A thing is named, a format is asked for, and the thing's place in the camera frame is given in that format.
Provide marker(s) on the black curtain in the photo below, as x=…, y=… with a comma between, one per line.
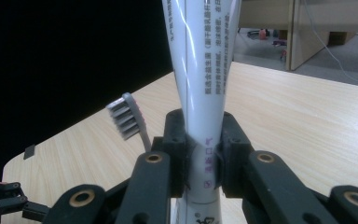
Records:
x=59, y=62

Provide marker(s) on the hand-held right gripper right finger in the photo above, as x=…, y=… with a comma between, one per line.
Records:
x=231, y=161

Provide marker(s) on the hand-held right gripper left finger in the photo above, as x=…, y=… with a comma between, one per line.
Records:
x=177, y=161

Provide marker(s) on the small colourful floor clutter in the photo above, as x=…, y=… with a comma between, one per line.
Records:
x=265, y=35

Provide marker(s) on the pink toothbrush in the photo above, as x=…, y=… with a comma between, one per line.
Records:
x=126, y=119

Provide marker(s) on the white toothpaste tube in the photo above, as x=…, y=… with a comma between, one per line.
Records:
x=199, y=93

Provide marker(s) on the black tape strip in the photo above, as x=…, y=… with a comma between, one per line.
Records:
x=29, y=151

